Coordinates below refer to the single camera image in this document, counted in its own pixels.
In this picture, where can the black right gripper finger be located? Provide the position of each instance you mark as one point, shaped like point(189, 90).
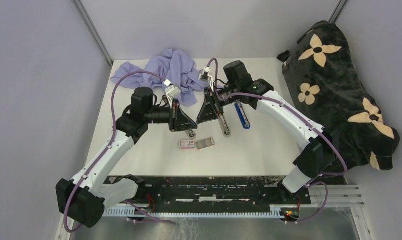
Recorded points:
point(216, 105)
point(206, 112)

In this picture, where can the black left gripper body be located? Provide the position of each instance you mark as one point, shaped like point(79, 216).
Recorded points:
point(158, 115)

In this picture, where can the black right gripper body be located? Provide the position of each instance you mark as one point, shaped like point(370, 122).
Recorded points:
point(235, 88)

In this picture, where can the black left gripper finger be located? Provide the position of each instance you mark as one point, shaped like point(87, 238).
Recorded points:
point(179, 118)
point(181, 126)

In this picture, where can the red white staple box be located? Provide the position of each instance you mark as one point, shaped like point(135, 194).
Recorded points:
point(186, 144)

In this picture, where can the blue stapler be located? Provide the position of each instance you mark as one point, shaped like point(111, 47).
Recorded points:
point(241, 114)

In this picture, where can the beige black stapler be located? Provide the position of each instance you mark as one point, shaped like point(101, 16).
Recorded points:
point(190, 134)
point(223, 125)

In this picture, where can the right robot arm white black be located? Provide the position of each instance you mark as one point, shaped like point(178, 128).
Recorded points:
point(318, 148)

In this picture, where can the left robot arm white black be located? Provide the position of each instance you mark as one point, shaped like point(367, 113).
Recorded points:
point(85, 197)

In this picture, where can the purple crumpled cloth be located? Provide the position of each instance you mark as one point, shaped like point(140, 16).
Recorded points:
point(173, 65)

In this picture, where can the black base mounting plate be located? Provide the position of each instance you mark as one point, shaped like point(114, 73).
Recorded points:
point(215, 194)

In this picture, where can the black floral plush pillow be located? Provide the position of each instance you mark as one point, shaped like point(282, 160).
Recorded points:
point(324, 86)

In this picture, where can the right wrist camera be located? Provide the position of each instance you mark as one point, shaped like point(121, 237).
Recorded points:
point(206, 77)

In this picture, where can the aluminium rail frame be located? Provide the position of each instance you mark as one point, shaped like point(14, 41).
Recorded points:
point(335, 212)

